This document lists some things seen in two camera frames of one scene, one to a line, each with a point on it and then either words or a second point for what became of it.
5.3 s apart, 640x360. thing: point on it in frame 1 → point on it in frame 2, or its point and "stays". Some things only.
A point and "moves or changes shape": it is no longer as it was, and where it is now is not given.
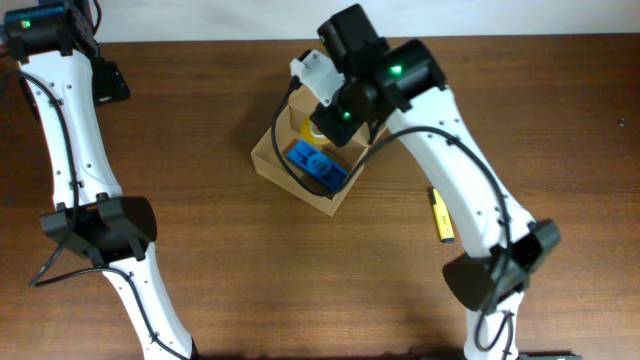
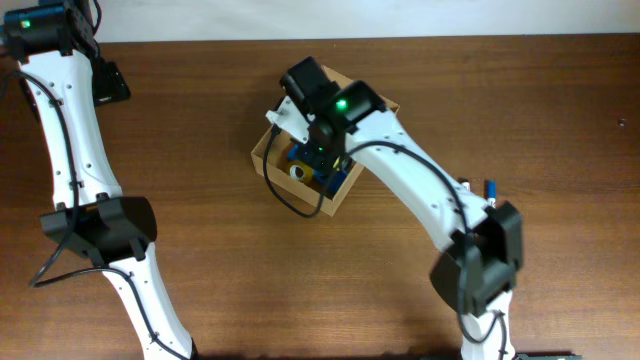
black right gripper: (339, 132) → (310, 155)
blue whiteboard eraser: (318, 165) stays
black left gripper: (113, 85) stays
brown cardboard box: (306, 162) stays
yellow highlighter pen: (442, 217) moves or changes shape
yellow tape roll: (308, 134) moves or changes shape
